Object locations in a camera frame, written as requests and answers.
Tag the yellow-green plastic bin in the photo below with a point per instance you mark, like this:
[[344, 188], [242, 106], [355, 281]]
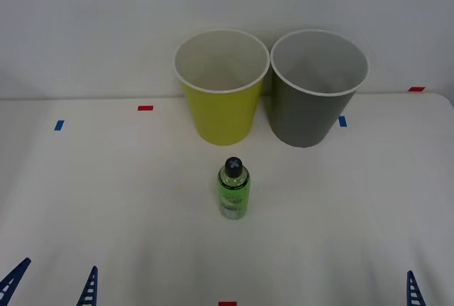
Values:
[[223, 118]]

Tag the green label plastic bottle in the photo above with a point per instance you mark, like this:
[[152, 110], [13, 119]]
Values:
[[233, 192]]

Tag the grey plastic bin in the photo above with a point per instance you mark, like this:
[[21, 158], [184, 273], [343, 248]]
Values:
[[305, 118]]

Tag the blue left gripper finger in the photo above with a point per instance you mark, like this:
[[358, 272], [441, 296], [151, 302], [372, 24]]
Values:
[[89, 290], [14, 279]]

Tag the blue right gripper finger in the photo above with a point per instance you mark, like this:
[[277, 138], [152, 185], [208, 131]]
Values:
[[413, 292]]

